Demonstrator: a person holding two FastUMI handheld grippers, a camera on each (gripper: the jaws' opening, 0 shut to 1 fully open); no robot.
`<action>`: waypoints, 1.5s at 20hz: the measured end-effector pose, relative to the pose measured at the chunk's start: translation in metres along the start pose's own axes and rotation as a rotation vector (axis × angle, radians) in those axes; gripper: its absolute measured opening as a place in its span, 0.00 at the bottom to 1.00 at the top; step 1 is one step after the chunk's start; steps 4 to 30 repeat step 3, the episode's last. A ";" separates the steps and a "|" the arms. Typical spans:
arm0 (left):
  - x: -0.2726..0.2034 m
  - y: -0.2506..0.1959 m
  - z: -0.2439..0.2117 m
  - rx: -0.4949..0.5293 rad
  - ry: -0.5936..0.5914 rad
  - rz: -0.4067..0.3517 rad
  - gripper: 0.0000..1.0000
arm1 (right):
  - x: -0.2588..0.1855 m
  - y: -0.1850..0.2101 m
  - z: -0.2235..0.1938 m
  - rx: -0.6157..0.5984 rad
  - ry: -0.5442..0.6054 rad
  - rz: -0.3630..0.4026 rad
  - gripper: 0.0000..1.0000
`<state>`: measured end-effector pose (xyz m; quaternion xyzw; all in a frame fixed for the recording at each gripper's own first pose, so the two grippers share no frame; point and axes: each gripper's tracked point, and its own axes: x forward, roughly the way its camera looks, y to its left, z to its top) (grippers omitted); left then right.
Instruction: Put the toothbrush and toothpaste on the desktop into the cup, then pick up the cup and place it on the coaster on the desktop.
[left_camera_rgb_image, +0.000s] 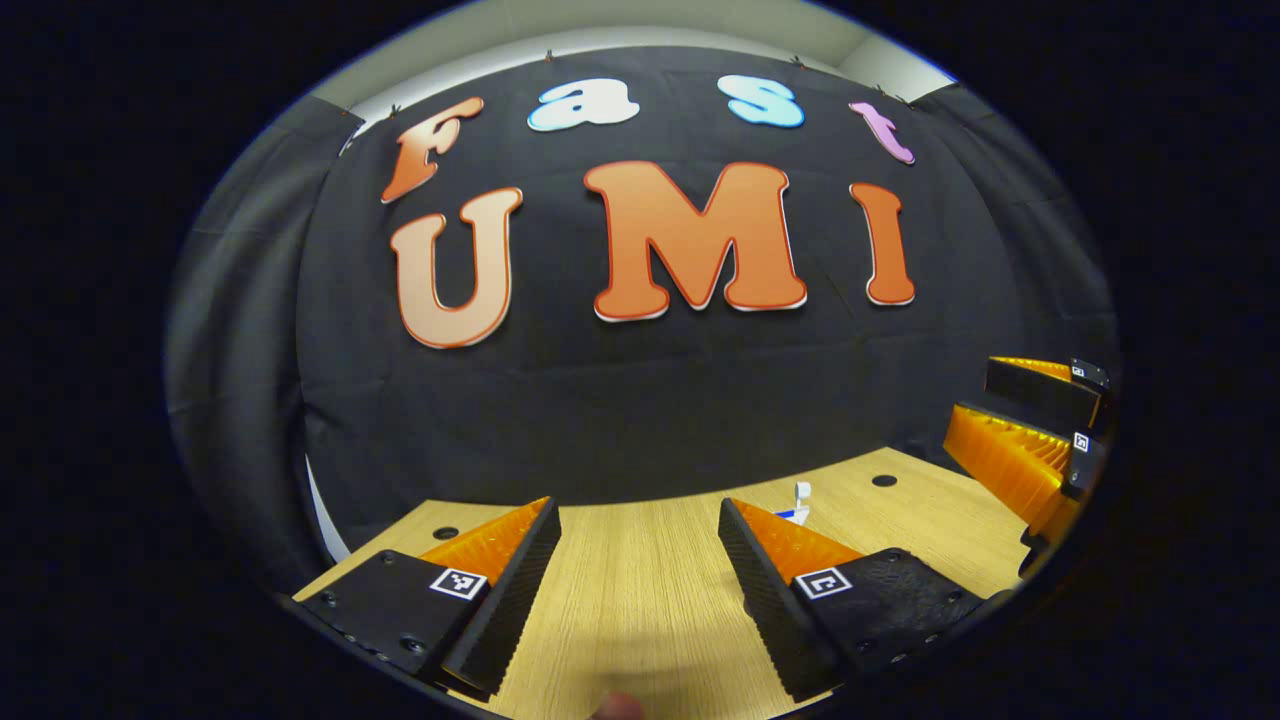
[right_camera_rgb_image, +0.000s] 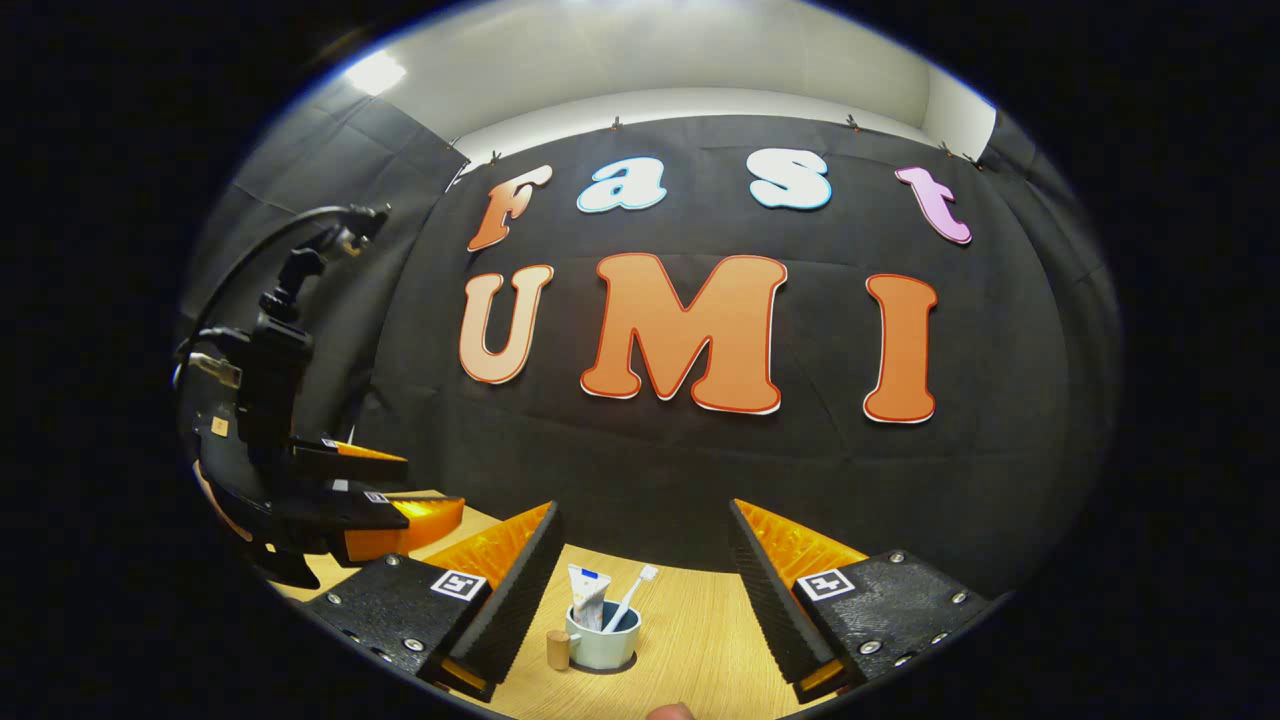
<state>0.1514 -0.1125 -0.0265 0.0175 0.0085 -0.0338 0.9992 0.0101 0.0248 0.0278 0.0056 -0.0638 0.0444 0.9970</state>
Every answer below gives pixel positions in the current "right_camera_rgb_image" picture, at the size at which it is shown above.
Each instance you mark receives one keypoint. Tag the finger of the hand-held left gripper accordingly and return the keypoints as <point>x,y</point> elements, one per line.
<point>350,460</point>
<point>400,525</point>

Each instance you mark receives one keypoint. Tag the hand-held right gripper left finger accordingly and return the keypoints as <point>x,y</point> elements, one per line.
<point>510,610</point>

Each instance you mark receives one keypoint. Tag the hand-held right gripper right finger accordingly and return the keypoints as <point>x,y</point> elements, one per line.
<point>775,610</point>

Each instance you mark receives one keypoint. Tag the white toothpaste tube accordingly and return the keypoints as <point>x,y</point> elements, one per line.
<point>588,595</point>

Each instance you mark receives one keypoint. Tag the white toothbrush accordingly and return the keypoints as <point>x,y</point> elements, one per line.
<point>630,595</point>

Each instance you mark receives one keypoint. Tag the round brown coaster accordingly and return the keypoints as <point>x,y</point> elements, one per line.
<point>628,665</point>

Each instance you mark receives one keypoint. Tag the wooden desktop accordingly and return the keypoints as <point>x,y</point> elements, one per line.
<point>700,630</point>

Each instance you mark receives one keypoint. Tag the black backdrop cloth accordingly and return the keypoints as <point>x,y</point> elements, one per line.
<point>650,470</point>

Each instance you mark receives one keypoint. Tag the ceiling light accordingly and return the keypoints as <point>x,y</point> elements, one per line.
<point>375,72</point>

